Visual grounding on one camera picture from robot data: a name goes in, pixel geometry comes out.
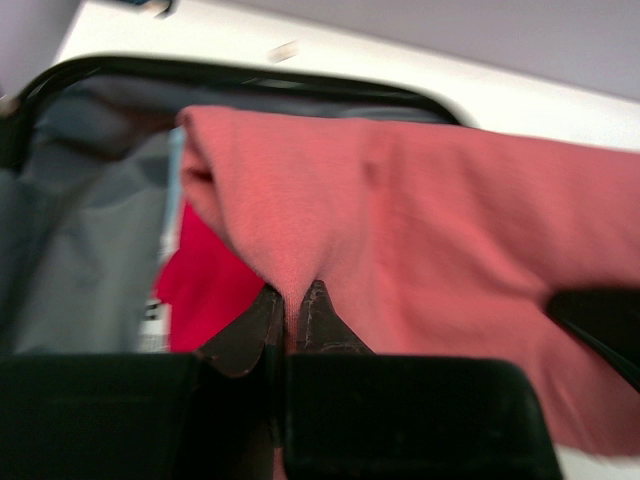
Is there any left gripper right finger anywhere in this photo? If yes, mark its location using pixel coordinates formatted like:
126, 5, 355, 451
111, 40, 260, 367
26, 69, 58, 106
295, 280, 373, 355

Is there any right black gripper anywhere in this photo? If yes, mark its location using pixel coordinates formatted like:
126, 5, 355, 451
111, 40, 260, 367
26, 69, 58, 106
544, 287, 639, 389

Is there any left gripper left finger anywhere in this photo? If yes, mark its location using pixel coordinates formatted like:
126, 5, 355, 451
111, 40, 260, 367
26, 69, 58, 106
194, 285, 285, 378

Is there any red cloth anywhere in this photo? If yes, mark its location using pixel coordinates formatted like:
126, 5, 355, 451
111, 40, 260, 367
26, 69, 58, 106
155, 203, 265, 352

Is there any newspaper print cloth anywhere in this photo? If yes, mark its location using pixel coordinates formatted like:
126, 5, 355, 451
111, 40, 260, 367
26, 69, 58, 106
138, 127, 185, 353

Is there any salmon pink cloth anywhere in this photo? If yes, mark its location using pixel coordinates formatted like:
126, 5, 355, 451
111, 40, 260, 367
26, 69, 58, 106
178, 106, 639, 456

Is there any teal open suitcase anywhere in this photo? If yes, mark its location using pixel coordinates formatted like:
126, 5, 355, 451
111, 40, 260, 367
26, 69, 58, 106
1, 56, 461, 355

